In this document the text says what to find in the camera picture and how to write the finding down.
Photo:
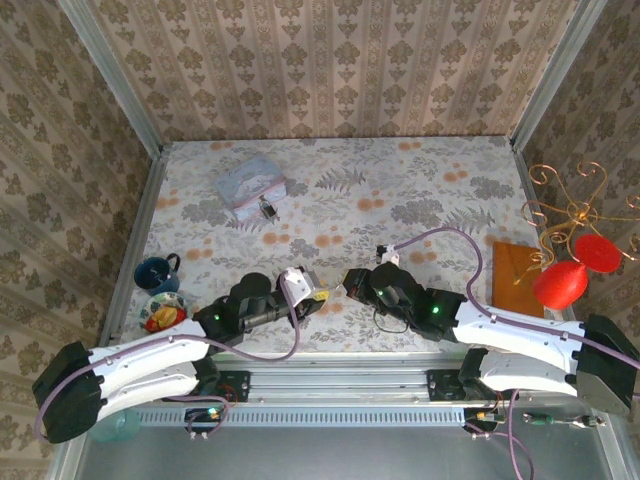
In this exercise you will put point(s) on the pastel bunny print tin box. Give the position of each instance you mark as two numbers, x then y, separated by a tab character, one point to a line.
250	182

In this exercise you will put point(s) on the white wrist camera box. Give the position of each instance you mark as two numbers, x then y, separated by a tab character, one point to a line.
295	285
389	256

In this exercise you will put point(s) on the orange wooden board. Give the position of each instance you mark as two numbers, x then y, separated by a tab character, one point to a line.
510	270

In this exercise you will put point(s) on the green black connector lead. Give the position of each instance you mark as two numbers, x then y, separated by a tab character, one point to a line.
537	419

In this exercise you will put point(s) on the grey metal tray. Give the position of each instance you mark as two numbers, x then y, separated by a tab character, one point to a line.
325	455

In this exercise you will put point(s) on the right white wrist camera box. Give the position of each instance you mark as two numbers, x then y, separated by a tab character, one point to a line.
389	256

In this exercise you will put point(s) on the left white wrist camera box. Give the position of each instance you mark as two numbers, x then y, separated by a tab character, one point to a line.
295	285

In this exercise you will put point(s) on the yellow red toy food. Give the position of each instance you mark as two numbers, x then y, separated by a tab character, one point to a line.
165	316

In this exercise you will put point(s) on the red hourglass shaped ornament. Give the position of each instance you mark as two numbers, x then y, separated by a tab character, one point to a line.
557	285

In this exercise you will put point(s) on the aluminium front rail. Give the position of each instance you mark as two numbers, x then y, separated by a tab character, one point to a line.
340	380

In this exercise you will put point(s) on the aluminium frame post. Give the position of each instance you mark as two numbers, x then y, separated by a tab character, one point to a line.
550	80
115	85

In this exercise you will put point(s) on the black connector board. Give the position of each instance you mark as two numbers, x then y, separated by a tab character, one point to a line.
482	419
202	417

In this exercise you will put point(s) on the translucent green plastic cup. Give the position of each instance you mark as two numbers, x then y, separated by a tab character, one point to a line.
120	430

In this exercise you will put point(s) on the dark blue mug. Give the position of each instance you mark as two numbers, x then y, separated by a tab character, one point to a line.
152	277

